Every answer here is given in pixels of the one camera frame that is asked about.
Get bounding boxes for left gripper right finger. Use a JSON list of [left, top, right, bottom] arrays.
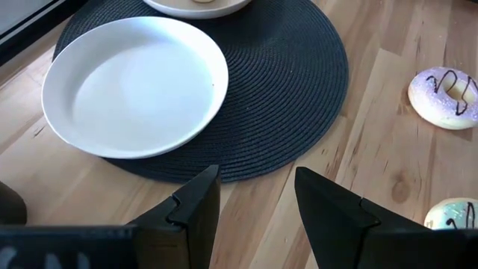
[[294, 166, 434, 269]]

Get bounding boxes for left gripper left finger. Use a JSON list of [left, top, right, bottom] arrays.
[[128, 164, 222, 269]]

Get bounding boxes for large green chocolate-drizzled donut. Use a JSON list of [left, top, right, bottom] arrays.
[[423, 197, 478, 231]]

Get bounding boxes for large purple chocolate-drizzled donut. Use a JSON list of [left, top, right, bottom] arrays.
[[407, 66, 478, 131]]

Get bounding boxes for white round plate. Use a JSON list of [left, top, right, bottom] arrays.
[[40, 16, 229, 160]]

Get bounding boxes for black round woven placemat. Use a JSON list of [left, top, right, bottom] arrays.
[[52, 0, 350, 184]]

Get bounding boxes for green potted plant black pot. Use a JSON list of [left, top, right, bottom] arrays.
[[0, 181, 28, 226]]

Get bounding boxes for beige round plate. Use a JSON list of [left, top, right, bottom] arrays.
[[143, 0, 253, 20]]

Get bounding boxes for black aluminium table frame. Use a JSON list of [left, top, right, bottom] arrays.
[[0, 0, 89, 67]]

